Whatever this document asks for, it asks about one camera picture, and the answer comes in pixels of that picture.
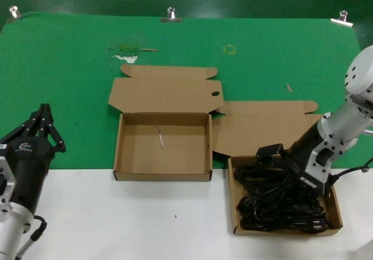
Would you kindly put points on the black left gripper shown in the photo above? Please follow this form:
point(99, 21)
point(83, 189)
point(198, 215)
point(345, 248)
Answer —
point(29, 169)

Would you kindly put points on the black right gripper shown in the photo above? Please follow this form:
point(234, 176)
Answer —
point(303, 152)

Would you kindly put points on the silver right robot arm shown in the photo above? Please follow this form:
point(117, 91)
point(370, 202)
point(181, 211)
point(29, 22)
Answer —
point(349, 117)

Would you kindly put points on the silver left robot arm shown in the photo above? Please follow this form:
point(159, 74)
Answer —
point(11, 228)

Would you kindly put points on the cardboard box without hole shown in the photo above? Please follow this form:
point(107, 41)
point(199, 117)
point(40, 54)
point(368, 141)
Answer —
point(250, 129)

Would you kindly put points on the cardboard box with round hole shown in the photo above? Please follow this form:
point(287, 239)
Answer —
point(163, 94)

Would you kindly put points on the green table mat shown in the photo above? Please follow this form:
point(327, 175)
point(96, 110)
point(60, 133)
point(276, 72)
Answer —
point(58, 67)

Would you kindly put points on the small wooden chip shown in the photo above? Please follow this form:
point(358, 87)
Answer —
point(288, 87)

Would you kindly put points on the thin metal pin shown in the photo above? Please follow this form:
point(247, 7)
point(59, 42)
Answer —
point(160, 139)

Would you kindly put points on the silver binder clip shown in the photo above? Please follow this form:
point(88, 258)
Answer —
point(14, 12)
point(171, 16)
point(342, 19)

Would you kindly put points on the thin wooden stick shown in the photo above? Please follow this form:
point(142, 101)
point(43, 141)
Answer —
point(149, 49)

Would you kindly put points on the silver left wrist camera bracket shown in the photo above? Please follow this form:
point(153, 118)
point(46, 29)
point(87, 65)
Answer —
point(7, 181)

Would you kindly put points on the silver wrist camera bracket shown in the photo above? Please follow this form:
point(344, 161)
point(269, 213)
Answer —
point(335, 146)
point(7, 181)

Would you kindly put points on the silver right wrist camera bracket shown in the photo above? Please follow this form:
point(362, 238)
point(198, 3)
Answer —
point(335, 146)

